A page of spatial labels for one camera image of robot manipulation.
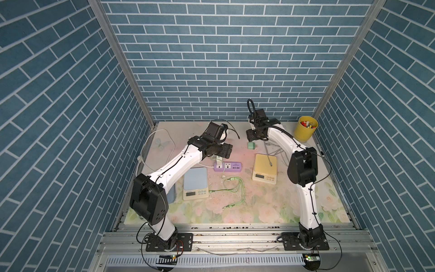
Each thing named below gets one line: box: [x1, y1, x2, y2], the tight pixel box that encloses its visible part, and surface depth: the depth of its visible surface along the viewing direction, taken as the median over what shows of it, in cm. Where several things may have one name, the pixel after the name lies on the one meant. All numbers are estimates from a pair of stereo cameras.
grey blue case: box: [166, 183, 176, 204], surface depth 87 cm
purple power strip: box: [213, 161, 243, 173], surface depth 98 cm
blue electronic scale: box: [182, 166, 210, 201], surface depth 91 cm
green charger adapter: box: [247, 142, 258, 150], surface depth 109 cm
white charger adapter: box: [216, 155, 223, 169], surface depth 97 cm
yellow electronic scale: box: [252, 153, 278, 185], surface depth 96 cm
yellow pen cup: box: [293, 115, 319, 144], surface depth 107 cm
